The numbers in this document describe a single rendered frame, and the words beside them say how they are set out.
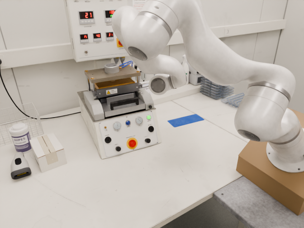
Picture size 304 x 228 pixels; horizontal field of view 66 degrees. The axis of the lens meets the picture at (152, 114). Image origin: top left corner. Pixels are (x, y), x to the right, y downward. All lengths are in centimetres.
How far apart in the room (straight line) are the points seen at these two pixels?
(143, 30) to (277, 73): 39
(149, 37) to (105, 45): 89
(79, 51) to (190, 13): 89
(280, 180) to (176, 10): 74
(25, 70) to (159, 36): 126
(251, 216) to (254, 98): 48
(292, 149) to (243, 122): 30
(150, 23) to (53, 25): 118
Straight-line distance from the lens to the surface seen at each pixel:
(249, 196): 109
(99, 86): 128
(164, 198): 101
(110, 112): 120
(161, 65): 90
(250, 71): 69
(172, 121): 153
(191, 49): 64
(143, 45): 56
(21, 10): 167
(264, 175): 109
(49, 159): 121
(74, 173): 119
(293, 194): 105
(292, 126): 84
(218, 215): 199
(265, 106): 70
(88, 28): 141
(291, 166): 106
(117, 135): 123
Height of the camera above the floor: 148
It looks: 27 degrees down
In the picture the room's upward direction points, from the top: 1 degrees counter-clockwise
